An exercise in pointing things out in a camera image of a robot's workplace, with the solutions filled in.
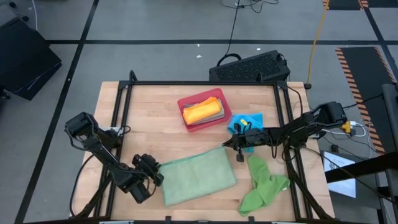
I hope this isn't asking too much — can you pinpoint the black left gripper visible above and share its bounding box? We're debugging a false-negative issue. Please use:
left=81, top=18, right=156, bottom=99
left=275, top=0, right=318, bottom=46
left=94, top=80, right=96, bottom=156
left=132, top=153, right=165, bottom=187

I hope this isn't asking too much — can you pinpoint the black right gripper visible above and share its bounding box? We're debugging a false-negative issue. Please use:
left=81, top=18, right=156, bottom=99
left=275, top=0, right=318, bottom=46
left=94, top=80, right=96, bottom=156
left=222, top=123, right=271, bottom=163

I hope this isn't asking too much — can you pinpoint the blue microfiber towel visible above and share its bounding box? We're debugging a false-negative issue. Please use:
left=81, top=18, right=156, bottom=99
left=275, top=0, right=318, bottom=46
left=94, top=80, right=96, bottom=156
left=226, top=112, right=264, bottom=154

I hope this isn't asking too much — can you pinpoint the grey microfiber towel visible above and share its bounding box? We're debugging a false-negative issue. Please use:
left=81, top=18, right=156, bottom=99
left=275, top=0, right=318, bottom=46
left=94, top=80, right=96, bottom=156
left=183, top=98, right=226, bottom=126

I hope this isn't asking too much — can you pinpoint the sage towel with teal edge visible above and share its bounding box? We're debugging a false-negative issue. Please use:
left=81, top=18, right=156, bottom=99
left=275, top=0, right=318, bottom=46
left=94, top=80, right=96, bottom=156
left=157, top=146, right=238, bottom=207

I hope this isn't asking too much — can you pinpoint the bright green microfiber towel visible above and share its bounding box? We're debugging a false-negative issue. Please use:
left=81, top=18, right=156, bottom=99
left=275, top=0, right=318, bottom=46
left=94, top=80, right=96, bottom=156
left=238, top=154, right=292, bottom=218

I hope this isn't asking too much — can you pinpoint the orange microfiber towel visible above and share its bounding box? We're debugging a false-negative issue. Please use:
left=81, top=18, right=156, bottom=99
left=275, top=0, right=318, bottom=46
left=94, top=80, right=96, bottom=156
left=182, top=96, right=223, bottom=126

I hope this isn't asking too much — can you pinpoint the red plastic tray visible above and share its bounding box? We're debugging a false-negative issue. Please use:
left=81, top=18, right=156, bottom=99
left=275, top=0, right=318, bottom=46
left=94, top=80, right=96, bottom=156
left=177, top=88, right=233, bottom=133

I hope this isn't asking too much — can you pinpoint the black perforated computer case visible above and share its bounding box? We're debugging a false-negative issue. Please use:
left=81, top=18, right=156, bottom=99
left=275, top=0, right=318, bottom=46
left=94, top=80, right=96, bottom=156
left=208, top=49, right=292, bottom=83

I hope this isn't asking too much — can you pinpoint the white paper sheet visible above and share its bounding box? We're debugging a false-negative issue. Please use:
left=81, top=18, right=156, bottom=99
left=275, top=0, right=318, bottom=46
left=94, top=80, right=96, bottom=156
left=323, top=151, right=357, bottom=199

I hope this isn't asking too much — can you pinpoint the black metal beam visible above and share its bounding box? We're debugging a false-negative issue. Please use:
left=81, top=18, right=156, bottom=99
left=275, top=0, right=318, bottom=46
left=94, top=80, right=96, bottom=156
left=325, top=151, right=398, bottom=184

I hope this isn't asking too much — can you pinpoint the hazard striped floor mat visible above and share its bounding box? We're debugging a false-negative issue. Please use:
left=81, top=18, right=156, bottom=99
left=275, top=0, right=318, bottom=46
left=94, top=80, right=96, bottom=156
left=322, top=0, right=369, bottom=11
left=335, top=46, right=398, bottom=156

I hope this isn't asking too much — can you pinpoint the large black floor case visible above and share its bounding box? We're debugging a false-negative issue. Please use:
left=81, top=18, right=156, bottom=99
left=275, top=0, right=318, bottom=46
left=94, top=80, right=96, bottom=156
left=0, top=17, right=63, bottom=101

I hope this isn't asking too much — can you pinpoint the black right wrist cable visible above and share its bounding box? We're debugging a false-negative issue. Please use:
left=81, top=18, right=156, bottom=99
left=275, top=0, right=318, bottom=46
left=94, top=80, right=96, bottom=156
left=269, top=136, right=280, bottom=159

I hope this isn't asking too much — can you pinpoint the black metal table frame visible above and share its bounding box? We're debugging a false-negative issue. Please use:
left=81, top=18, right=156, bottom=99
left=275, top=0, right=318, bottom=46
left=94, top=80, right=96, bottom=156
left=70, top=70, right=335, bottom=224

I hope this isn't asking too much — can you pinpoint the black left arm base cable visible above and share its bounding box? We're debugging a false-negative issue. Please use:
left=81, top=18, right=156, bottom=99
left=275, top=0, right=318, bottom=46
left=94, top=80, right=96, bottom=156
left=68, top=154, right=105, bottom=217

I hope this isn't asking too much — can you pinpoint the thin black hanging cable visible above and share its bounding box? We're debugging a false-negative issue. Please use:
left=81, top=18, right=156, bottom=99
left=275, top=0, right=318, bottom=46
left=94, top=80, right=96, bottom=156
left=216, top=0, right=243, bottom=67

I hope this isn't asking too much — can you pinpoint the white power cable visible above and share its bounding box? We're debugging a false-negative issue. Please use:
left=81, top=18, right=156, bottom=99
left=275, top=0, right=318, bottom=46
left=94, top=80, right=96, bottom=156
left=326, top=121, right=368, bottom=138

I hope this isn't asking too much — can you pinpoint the yellow hanging cable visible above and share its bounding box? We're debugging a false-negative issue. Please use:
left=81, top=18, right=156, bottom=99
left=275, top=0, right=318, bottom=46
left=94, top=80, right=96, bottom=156
left=304, top=0, right=330, bottom=90

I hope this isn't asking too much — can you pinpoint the black floor cable bundle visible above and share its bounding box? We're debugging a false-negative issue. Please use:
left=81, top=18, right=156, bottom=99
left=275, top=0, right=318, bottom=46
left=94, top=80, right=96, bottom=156
left=220, top=0, right=280, bottom=14

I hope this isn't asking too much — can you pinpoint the grey metal post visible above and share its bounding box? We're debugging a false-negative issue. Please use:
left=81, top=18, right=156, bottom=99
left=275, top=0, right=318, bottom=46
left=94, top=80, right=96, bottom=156
left=381, top=83, right=398, bottom=156

